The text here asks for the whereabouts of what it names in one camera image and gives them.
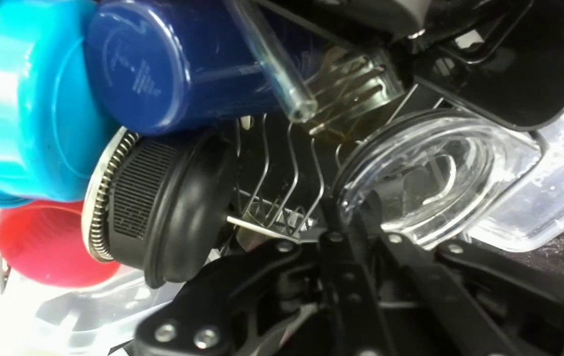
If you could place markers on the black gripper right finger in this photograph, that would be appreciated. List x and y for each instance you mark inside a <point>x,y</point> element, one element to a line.
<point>440,302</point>

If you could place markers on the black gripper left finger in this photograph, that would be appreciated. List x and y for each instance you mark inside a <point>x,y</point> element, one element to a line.
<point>353,296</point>

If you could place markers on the black dish rack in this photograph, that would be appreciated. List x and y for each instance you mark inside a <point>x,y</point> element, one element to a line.
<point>525,65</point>

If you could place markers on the navy blue plastic cup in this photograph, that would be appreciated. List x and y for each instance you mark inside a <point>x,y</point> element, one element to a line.
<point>182,65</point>

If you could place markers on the red plastic cup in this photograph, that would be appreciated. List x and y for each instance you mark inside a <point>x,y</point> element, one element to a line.
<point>44,243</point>

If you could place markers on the clear plastic food container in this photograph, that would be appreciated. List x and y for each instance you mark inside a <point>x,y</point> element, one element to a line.
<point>545,184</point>

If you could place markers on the clear plastic tube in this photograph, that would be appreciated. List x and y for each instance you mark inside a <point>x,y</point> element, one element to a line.
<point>268,59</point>

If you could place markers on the teal plastic bowl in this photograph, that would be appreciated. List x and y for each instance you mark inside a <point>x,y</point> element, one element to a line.
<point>16,99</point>

